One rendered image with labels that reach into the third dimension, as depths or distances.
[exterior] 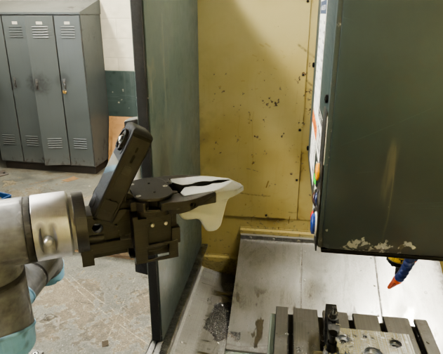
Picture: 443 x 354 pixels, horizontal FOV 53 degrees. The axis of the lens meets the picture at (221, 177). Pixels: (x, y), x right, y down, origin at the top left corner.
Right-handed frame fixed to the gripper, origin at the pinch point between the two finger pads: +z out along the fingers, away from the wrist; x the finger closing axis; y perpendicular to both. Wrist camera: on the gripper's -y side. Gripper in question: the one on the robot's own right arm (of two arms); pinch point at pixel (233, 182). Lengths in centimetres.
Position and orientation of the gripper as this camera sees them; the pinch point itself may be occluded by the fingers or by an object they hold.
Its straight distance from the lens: 57.8
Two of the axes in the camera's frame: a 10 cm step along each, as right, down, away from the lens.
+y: 0.0, 9.4, 3.4
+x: 3.6, 3.2, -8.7
